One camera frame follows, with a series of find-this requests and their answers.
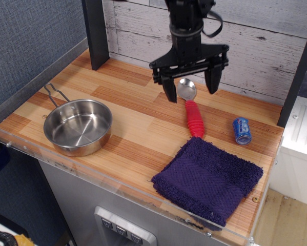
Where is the black and yellow object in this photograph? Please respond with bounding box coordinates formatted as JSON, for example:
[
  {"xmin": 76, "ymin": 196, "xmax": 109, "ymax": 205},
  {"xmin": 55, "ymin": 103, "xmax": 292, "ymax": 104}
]
[{"xmin": 0, "ymin": 231, "xmax": 35, "ymax": 246}]

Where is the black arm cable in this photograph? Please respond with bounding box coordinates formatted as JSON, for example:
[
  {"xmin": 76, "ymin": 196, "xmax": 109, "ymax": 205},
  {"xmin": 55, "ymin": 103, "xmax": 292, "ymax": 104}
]
[{"xmin": 201, "ymin": 10, "xmax": 223, "ymax": 39}]

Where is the silver dispenser button panel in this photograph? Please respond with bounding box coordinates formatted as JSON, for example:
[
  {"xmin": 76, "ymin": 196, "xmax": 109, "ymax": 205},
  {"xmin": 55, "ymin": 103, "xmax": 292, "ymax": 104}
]
[{"xmin": 94, "ymin": 206, "xmax": 157, "ymax": 245}]

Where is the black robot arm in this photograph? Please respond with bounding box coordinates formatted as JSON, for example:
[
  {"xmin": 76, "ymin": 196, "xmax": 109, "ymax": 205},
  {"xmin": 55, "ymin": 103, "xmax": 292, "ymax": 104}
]
[{"xmin": 149, "ymin": 1, "xmax": 229, "ymax": 103}]

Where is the silver toy fridge cabinet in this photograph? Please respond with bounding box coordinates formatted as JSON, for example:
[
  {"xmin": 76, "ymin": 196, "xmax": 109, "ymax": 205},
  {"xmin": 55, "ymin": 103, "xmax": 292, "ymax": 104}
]
[{"xmin": 40, "ymin": 161, "xmax": 251, "ymax": 245}]

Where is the stainless steel pot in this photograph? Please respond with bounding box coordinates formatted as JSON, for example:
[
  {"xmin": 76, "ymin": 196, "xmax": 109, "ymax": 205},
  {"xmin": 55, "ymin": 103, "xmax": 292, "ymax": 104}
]
[{"xmin": 43, "ymin": 83, "xmax": 113, "ymax": 157}]

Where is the black vertical post right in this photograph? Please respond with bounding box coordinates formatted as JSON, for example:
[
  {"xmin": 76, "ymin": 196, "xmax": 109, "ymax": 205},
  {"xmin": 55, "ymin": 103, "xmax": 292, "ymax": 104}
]
[{"xmin": 277, "ymin": 41, "xmax": 307, "ymax": 128}]

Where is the white side cabinet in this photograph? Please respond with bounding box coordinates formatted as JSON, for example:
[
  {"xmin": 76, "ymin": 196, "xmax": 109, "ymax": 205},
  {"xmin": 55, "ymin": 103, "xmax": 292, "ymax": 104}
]
[{"xmin": 270, "ymin": 96, "xmax": 307, "ymax": 204}]

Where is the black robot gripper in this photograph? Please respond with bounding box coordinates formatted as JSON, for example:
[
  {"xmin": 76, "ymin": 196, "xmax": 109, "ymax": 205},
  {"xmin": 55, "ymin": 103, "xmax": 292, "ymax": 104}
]
[{"xmin": 149, "ymin": 24, "xmax": 229, "ymax": 103}]

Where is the purple terry cloth towel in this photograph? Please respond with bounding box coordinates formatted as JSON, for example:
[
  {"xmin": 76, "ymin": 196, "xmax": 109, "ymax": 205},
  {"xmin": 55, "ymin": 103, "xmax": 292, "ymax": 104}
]
[{"xmin": 152, "ymin": 137, "xmax": 263, "ymax": 227}]

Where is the black vertical post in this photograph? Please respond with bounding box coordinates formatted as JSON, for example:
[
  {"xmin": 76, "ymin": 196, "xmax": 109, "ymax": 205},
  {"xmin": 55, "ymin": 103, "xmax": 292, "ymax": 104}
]
[
  {"xmin": 82, "ymin": 0, "xmax": 110, "ymax": 70},
  {"xmin": 277, "ymin": 41, "xmax": 307, "ymax": 128}
]

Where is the small blue mentos can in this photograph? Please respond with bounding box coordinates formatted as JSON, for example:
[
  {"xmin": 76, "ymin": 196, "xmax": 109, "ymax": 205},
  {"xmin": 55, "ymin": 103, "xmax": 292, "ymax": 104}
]
[{"xmin": 232, "ymin": 117, "xmax": 252, "ymax": 145}]

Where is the black vertical post left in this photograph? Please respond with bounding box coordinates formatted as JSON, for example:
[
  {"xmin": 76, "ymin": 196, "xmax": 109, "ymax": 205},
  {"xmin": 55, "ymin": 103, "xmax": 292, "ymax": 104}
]
[{"xmin": 82, "ymin": 0, "xmax": 110, "ymax": 70}]

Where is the red handled metal spoon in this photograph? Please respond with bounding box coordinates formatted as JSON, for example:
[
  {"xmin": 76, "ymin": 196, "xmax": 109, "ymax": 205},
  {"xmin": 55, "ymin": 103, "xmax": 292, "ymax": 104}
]
[{"xmin": 177, "ymin": 78, "xmax": 205, "ymax": 138}]

